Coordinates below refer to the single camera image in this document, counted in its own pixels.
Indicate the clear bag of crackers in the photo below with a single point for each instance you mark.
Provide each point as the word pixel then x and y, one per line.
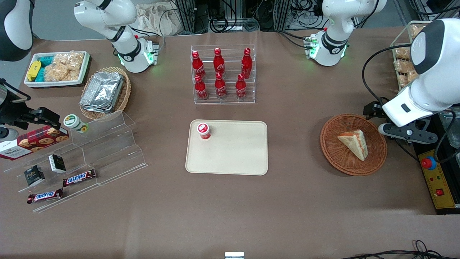
pixel 57 72
pixel 72 58

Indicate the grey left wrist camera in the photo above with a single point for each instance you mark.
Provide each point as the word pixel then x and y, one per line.
pixel 408 132

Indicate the red cola bottle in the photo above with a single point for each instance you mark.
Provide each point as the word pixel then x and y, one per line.
pixel 240 87
pixel 220 86
pixel 246 63
pixel 200 89
pixel 219 62
pixel 197 65

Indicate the teal snack packet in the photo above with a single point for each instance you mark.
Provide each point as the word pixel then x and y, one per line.
pixel 46 59
pixel 41 74

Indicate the clear bread container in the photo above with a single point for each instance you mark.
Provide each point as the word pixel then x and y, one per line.
pixel 399 43

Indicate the aluminium frame post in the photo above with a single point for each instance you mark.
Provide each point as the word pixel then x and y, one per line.
pixel 187 16
pixel 282 14

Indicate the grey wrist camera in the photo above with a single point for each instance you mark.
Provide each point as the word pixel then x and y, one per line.
pixel 408 132
pixel 7 133

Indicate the white plastic snack bin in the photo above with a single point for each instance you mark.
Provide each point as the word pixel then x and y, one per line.
pixel 83 68

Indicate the brown chocolate bar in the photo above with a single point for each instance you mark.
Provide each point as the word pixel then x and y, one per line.
pixel 45 196
pixel 79 177

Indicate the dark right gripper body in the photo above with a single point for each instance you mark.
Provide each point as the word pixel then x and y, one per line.
pixel 14 110

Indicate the small white object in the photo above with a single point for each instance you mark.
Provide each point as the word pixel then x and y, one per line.
pixel 234 255

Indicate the red tartan cookie box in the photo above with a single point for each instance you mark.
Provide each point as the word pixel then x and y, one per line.
pixel 36 141

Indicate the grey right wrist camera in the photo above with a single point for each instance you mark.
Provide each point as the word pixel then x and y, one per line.
pixel 7 133

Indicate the white bottle with green label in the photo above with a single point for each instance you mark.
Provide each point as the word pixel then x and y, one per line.
pixel 74 123

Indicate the red emergency stop button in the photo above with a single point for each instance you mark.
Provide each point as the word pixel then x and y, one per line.
pixel 428 163

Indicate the clear acrylic stepped display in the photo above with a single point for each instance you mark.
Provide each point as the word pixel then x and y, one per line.
pixel 107 151

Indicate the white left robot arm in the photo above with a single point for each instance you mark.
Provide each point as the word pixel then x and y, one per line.
pixel 436 54

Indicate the oval wicker basket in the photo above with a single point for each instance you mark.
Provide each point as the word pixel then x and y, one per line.
pixel 125 91

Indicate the stack of foil containers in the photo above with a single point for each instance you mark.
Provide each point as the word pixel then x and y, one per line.
pixel 102 91

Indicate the yellow snack packet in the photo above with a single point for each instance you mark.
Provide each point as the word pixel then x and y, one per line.
pixel 33 70

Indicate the packaged bread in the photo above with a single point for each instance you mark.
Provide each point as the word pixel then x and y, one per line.
pixel 402 54
pixel 402 67
pixel 409 79

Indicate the round wicker basket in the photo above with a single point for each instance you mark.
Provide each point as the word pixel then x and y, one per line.
pixel 337 158

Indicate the beige cloth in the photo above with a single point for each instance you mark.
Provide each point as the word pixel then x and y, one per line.
pixel 158 19

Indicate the clear acrylic bottle rack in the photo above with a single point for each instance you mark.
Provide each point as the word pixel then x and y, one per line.
pixel 230 77

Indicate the triangular wrapped sandwich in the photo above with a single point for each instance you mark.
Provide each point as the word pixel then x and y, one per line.
pixel 355 143

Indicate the small black box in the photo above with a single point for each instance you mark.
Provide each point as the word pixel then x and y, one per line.
pixel 34 176
pixel 57 163

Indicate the beige plastic tray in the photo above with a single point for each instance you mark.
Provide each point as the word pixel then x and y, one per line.
pixel 233 151

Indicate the yellow and black control box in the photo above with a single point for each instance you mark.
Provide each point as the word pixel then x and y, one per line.
pixel 436 187

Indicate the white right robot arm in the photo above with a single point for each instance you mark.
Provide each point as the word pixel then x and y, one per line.
pixel 125 43

